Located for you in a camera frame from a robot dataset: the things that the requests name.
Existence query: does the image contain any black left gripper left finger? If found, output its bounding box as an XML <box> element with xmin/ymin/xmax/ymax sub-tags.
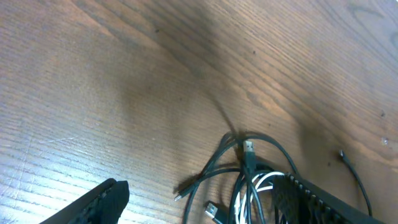
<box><xmin>43</xmin><ymin>178</ymin><xmax>129</xmax><ymax>224</ymax></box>

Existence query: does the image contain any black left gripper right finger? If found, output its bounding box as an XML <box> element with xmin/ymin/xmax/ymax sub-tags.
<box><xmin>272</xmin><ymin>174</ymin><xmax>380</xmax><ymax>224</ymax></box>

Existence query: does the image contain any thin black cable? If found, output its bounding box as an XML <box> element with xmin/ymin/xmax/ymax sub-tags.
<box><xmin>338</xmin><ymin>149</ymin><xmax>373</xmax><ymax>217</ymax></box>

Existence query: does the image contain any thick black USB cable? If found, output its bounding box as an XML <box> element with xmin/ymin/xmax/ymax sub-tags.
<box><xmin>181</xmin><ymin>130</ymin><xmax>299</xmax><ymax>224</ymax></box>

